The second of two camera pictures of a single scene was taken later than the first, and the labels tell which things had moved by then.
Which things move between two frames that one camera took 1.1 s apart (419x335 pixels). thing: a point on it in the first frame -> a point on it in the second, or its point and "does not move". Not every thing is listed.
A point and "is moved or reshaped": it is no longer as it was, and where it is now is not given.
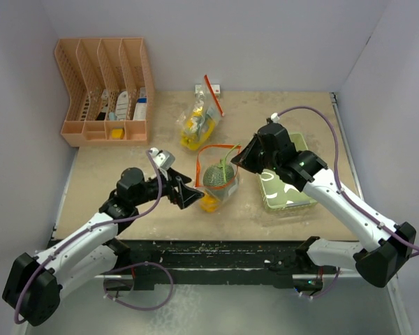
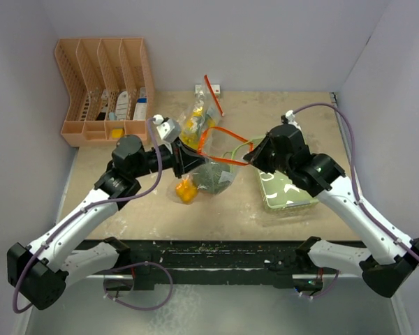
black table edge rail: (257, 264) does not move
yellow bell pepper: (209, 203) is moved or reshaped
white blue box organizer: (141, 106) does not move
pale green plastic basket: (277, 195) does not move
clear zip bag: (217, 178) is moved or reshaped
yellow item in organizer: (117, 133) does not move
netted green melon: (214, 176) is moved or reshaped
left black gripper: (184, 195) -> (184, 158)
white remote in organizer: (122, 106) does not move
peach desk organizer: (110, 88) does not move
